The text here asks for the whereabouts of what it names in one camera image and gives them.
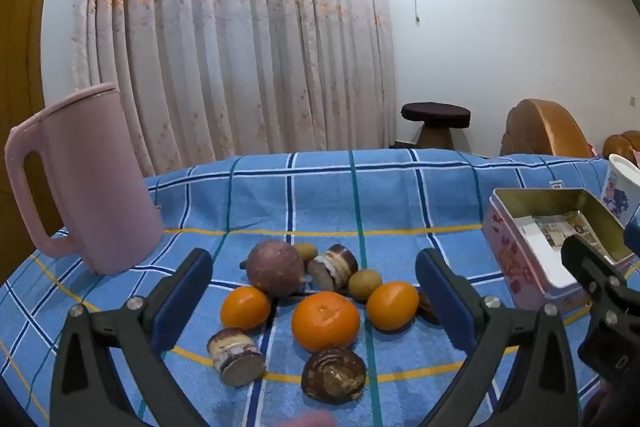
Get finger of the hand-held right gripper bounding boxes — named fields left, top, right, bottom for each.
left=622, top=216, right=640, bottom=258
left=560, top=234, right=640, bottom=333

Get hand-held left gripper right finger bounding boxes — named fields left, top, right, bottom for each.
left=414, top=248, right=581, bottom=427

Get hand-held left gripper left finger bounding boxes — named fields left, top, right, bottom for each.
left=50, top=248, right=213, bottom=427

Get brown chocolate pastry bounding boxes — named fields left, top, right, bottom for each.
left=417, top=289, right=442, bottom=326
left=301, top=347, right=367, bottom=405

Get pink tin box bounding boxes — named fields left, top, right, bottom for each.
left=481, top=188, right=636, bottom=314

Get brown cream cake roll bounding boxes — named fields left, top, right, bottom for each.
left=307, top=243, right=359, bottom=292
left=206, top=328, right=266, bottom=388

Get large orange mandarin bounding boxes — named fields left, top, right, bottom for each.
left=291, top=292, right=362, bottom=353

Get printed white paper cup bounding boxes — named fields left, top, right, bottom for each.
left=600, top=153, right=640, bottom=225

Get paper cards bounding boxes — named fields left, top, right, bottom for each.
left=517, top=209, right=601, bottom=250

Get purple passion fruit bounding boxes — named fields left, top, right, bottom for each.
left=240, top=239, right=307, bottom=299

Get blue plaid tablecloth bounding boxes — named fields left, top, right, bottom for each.
left=0, top=148, right=640, bottom=427

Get small brown kiwi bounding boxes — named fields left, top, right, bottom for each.
left=292, top=242, right=319, bottom=264

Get pink plastic jug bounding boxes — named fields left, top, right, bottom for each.
left=5, top=82, right=166, bottom=276

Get dark round wooden stool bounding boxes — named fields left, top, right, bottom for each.
left=400, top=102, right=473, bottom=151

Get floral beige curtain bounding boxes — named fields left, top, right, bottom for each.
left=70, top=0, right=398, bottom=178

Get wooden door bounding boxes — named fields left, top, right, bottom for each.
left=0, top=0, right=66, bottom=283

